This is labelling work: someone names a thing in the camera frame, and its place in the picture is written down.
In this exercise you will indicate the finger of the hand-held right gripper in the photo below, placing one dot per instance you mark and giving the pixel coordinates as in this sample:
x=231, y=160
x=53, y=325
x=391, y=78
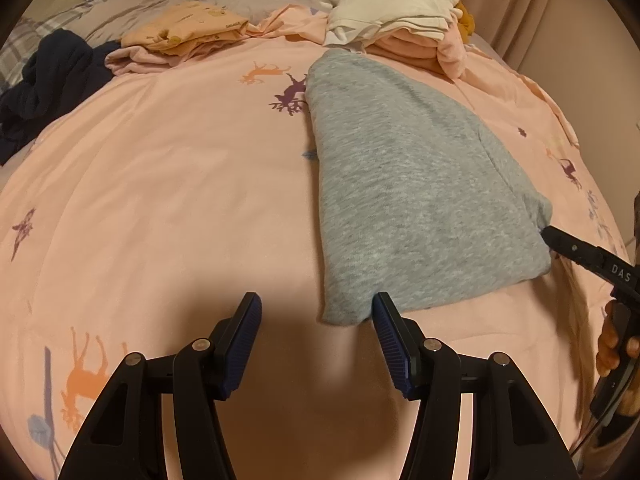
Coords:
x=570, y=247

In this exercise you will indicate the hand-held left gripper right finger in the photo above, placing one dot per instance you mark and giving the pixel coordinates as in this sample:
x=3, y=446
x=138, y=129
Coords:
x=392, y=345

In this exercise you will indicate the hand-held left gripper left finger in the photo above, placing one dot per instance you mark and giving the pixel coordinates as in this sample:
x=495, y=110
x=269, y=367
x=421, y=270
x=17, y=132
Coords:
x=240, y=345

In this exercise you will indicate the grey sweatshirt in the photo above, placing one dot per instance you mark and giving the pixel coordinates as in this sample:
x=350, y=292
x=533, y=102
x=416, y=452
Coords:
x=410, y=185

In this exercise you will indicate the pink folded clothes stack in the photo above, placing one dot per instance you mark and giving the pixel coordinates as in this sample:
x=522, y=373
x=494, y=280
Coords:
x=425, y=52

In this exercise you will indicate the white folded clothes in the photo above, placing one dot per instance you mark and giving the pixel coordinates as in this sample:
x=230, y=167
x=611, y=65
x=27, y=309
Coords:
x=385, y=15

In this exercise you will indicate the dark navy clothes pile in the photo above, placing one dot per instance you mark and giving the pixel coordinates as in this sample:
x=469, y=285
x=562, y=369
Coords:
x=45, y=90

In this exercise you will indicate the person's right hand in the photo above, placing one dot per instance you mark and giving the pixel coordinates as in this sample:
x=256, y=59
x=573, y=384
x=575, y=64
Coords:
x=607, y=345

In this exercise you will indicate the pink printed duvet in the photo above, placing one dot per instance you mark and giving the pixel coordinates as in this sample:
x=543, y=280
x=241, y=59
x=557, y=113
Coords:
x=175, y=185

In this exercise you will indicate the beige curtain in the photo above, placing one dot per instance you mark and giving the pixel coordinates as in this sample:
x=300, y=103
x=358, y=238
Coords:
x=525, y=0

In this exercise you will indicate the light pink folded garment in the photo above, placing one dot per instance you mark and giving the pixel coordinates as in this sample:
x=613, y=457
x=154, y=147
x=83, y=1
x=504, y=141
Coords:
x=145, y=60

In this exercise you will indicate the peach printed folded garment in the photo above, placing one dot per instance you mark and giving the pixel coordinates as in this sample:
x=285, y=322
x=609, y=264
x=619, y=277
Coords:
x=190, y=22

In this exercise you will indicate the plaid pillow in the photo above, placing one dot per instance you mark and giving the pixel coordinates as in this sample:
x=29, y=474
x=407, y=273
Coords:
x=100, y=5

